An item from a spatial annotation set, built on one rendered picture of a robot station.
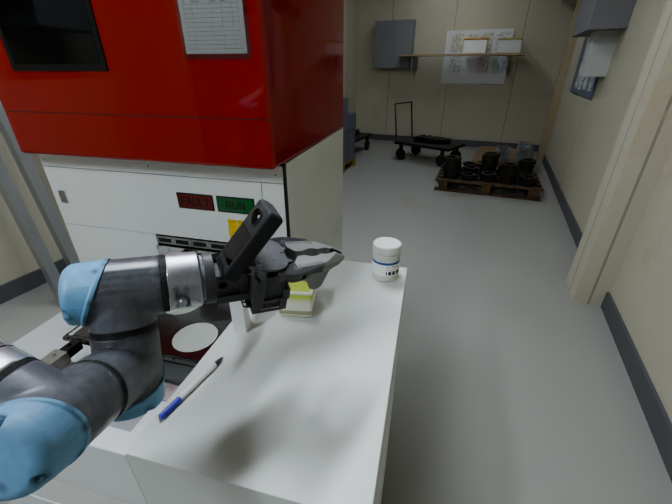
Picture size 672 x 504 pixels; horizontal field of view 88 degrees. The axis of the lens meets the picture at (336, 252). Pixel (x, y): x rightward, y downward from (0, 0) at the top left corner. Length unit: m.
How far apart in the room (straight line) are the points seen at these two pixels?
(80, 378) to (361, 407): 0.39
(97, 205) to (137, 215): 0.15
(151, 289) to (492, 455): 1.60
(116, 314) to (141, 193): 0.78
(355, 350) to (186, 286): 0.36
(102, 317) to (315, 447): 0.33
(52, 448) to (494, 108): 7.97
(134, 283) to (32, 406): 0.16
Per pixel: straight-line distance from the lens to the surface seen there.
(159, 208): 1.21
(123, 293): 0.48
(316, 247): 0.55
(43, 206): 2.89
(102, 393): 0.43
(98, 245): 1.46
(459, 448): 1.81
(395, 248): 0.86
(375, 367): 0.67
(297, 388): 0.64
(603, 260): 2.86
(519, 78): 8.03
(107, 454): 0.67
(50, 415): 0.39
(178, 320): 0.95
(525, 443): 1.92
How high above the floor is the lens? 1.45
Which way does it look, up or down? 28 degrees down
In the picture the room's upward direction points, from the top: straight up
